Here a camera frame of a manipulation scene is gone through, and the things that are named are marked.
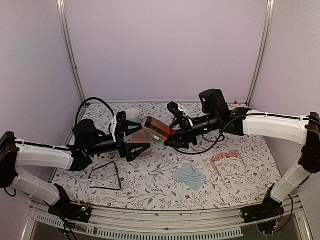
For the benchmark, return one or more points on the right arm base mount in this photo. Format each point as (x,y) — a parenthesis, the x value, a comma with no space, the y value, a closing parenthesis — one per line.
(269,208)

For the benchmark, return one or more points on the light blue mug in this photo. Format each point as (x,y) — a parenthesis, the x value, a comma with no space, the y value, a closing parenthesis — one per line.
(133,115)

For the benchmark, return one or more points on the right aluminium frame post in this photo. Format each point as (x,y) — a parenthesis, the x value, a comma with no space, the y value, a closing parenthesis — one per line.
(267,24)

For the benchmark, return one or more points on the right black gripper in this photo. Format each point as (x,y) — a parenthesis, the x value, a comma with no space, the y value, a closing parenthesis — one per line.
(182,134)

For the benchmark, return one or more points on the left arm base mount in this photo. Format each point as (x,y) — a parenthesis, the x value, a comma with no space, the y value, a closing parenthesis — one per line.
(66,209)

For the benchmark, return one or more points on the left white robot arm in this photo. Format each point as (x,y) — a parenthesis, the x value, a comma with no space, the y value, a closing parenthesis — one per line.
(89,141)

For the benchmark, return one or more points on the pink glasses case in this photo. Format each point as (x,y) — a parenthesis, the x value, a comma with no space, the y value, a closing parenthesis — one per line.
(141,137)

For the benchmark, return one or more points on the brown plaid glasses case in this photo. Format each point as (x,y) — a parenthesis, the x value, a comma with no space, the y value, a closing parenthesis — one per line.
(156,128)

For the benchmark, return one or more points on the front aluminium rail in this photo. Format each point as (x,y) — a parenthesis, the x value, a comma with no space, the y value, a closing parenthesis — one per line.
(107,223)

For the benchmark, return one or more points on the light blue cleaning cloth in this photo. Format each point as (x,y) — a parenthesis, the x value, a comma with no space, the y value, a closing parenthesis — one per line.
(190,176)

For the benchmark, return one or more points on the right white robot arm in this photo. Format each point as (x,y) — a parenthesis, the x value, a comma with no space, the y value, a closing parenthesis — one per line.
(303,130)

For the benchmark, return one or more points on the aluminium frame post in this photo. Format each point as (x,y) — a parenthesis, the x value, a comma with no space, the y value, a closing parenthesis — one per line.
(61,8)
(267,24)

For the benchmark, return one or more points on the black frame glasses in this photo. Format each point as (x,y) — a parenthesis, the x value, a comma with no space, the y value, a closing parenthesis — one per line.
(105,177)

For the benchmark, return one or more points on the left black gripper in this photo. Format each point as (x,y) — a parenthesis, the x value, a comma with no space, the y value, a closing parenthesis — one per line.
(126,149)

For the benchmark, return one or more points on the pink translucent sunglasses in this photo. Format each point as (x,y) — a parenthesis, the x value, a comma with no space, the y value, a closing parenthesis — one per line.
(229,166)

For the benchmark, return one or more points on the left aluminium frame post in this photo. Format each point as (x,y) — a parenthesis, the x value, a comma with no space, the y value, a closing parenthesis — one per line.
(61,8)

